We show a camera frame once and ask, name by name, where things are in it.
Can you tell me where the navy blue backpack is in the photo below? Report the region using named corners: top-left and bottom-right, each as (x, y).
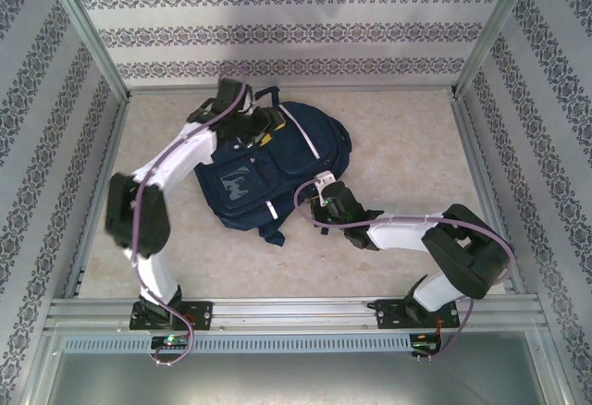
top-left (193, 86), bottom-right (352, 247)

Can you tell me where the aluminium frame side rail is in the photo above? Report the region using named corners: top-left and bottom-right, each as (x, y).
top-left (451, 97), bottom-right (526, 295)
top-left (64, 99), bottom-right (131, 299)

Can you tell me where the aluminium mounting rail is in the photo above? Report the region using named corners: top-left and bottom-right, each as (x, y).
top-left (45, 297), bottom-right (542, 332)

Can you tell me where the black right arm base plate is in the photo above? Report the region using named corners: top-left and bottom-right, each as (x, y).
top-left (375, 298), bottom-right (459, 330)

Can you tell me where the aluminium frame cross bar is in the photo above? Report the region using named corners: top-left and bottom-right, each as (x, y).
top-left (127, 84), bottom-right (457, 97)

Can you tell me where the grey slotted cable duct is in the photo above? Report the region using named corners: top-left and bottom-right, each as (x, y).
top-left (62, 333), bottom-right (440, 354)

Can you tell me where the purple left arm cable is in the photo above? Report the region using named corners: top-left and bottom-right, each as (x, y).
top-left (129, 66), bottom-right (251, 369)

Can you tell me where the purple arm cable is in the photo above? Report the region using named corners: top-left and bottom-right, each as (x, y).
top-left (294, 180), bottom-right (514, 360)
top-left (129, 66), bottom-right (251, 369)

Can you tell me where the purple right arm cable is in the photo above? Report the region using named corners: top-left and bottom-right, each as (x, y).
top-left (294, 180), bottom-right (514, 360)

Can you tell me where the aluminium frame post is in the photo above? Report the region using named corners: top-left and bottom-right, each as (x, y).
top-left (455, 0), bottom-right (540, 97)
top-left (39, 0), bottom-right (131, 101)

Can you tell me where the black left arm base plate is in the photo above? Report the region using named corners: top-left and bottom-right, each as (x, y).
top-left (129, 301), bottom-right (214, 331)

